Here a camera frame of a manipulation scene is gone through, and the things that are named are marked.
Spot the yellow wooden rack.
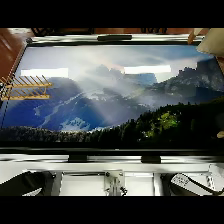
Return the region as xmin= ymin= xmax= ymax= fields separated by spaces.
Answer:
xmin=0 ymin=74 xmax=54 ymax=102

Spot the silver frame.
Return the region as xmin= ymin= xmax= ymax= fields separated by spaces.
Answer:
xmin=0 ymin=33 xmax=224 ymax=197

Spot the black cable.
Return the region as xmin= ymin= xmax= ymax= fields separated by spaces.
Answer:
xmin=184 ymin=176 xmax=224 ymax=195

